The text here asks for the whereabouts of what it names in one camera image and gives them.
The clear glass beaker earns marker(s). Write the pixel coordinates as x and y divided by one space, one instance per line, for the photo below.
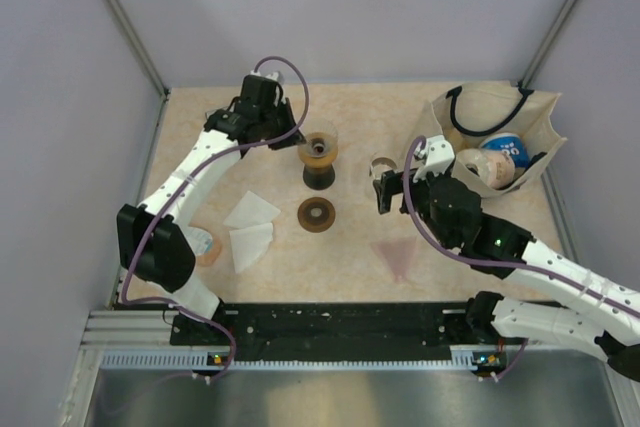
379 163

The pink glass dripper cone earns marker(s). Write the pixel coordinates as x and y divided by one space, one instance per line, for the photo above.
396 255

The corner aluminium post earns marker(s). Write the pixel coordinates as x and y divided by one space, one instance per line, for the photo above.
548 42
134 42

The white paper coffee filter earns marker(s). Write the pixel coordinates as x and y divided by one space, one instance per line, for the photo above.
251 210
250 244

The blue white packet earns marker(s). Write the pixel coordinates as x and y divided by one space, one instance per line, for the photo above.
510 144

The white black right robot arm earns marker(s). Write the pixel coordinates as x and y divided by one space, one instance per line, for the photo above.
506 251

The grey cable duct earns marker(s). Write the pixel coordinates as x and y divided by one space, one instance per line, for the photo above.
174 360

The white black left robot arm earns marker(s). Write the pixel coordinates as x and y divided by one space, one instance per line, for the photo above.
151 240

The right corner aluminium post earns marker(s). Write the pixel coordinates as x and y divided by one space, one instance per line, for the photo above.
548 42

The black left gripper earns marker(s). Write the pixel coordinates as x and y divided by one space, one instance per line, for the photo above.
283 107

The black carafe with red lid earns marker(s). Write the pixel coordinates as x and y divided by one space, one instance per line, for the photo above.
318 176

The beige round package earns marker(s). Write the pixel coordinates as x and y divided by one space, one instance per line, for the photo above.
494 168

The beige canvas tote bag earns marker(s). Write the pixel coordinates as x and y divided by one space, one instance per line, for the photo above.
469 114

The aluminium frame rail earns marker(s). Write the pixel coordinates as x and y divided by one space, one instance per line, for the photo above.
125 329

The left corner aluminium post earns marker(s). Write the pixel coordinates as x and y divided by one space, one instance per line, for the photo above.
134 42

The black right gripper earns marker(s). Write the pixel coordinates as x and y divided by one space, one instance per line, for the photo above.
390 184

